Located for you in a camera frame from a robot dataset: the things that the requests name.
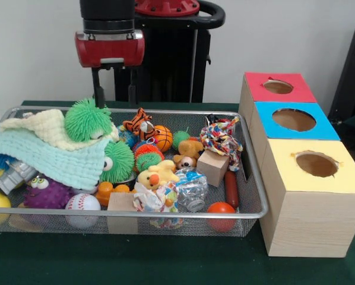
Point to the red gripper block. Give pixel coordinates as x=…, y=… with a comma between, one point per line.
x=109, y=50

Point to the tiger striped toy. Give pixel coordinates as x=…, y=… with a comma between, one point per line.
x=139, y=123

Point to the green spiky ball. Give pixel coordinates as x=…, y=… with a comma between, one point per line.
x=87, y=120

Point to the cream knitted cloth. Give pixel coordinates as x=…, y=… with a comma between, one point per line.
x=47, y=127

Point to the mint knitted cloth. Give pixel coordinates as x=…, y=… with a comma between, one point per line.
x=53, y=157

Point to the brown plush toy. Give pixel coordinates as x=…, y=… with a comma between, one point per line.
x=188, y=153

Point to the clear shallow mesh bin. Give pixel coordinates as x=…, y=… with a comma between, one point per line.
x=249, y=178

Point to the wooden box with three holes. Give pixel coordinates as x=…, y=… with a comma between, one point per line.
x=308, y=219

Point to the small orange basketball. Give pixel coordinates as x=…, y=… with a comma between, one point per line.
x=162, y=138

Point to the white baseball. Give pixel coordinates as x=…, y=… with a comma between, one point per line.
x=82, y=203

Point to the purple monster toy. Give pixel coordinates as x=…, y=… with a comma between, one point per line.
x=47, y=193

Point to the red maraca rattle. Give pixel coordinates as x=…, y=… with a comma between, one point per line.
x=221, y=209

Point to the dark green tablecloth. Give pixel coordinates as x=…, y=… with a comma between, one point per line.
x=165, y=261

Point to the black panel stand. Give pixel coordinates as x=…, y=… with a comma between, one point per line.
x=352, y=77

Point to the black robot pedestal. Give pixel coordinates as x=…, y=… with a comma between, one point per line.
x=171, y=65

